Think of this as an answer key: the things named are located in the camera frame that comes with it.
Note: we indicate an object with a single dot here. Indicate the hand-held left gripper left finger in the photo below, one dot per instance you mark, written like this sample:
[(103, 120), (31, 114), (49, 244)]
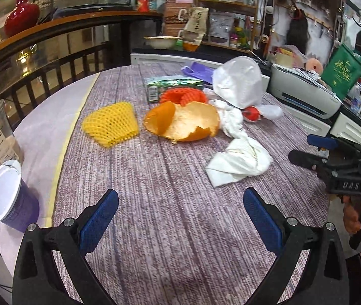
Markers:
[(99, 222)]

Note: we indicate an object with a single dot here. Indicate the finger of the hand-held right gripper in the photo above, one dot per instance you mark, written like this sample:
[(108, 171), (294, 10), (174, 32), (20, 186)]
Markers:
[(322, 142), (306, 159)]

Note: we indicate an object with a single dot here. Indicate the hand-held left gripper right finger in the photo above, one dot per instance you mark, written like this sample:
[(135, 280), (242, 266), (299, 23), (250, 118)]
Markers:
[(263, 222)]

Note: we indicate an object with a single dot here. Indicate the white tissue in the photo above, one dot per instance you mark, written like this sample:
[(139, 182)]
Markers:
[(231, 120), (240, 162)]

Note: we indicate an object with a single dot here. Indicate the red snack wrapper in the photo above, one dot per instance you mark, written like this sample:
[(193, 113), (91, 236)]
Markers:
[(251, 114)]

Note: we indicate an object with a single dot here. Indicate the white plastic bag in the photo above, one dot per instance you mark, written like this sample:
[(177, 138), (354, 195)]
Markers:
[(237, 82)]

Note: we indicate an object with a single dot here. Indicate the orange foam fruit net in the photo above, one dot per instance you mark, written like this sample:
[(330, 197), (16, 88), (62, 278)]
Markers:
[(174, 95)]

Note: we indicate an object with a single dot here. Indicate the person's right hand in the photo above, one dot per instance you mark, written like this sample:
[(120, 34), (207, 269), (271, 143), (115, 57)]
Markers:
[(351, 216)]

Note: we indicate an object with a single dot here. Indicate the white wide desk drawer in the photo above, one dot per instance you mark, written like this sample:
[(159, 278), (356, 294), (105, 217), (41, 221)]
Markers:
[(349, 130)]

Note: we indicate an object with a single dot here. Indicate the white printer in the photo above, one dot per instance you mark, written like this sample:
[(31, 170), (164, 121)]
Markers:
[(304, 95)]

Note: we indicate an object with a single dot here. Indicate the green tote bag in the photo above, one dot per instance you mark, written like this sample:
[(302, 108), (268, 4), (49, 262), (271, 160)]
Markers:
[(342, 70)]

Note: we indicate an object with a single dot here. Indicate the purple yogurt cup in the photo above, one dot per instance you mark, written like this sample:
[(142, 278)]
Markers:
[(24, 206)]

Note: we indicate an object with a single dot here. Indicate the pink round plush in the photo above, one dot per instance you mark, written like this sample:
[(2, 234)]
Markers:
[(314, 65)]

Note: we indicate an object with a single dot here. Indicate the yellow foam fruit net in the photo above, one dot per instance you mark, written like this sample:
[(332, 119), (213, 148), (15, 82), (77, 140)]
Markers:
[(110, 124)]

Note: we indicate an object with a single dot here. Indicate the black wig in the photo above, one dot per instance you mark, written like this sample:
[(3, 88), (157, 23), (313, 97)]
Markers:
[(298, 35)]

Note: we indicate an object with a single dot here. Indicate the orange peel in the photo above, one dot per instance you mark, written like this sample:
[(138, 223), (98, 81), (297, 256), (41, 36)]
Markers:
[(183, 120)]

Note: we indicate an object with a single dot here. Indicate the purple plastic bag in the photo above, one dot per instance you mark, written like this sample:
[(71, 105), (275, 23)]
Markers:
[(199, 70)]

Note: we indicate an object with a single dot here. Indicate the green cardboard box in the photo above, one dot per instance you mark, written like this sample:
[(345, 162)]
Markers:
[(167, 84)]

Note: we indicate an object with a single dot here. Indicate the wooden shelf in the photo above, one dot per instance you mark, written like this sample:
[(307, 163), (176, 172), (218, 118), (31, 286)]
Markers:
[(231, 6)]

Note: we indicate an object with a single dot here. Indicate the white narrow cabinet drawer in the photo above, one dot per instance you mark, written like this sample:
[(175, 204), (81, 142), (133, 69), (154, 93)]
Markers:
[(167, 58)]

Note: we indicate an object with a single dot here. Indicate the beige printed paper bag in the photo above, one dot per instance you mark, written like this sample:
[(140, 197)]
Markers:
[(196, 22)]

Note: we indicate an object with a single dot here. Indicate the cream bowl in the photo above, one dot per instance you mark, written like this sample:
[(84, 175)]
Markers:
[(163, 42)]

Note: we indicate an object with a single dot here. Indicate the stack of brown cardboard boxes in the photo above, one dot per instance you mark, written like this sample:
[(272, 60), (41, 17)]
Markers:
[(174, 9)]

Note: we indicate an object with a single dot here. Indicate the dark wooden railing counter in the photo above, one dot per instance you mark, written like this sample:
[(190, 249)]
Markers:
[(56, 25)]

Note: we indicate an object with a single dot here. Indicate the red vase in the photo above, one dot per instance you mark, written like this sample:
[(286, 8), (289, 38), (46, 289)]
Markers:
[(21, 19)]

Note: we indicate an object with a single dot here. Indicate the teal can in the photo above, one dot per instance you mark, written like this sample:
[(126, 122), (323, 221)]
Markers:
[(152, 2)]

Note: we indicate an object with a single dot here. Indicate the red can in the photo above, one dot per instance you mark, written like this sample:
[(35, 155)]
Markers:
[(142, 1)]

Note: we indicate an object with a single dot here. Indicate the white large pedestal drawer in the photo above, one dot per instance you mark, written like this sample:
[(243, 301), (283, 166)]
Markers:
[(307, 119)]

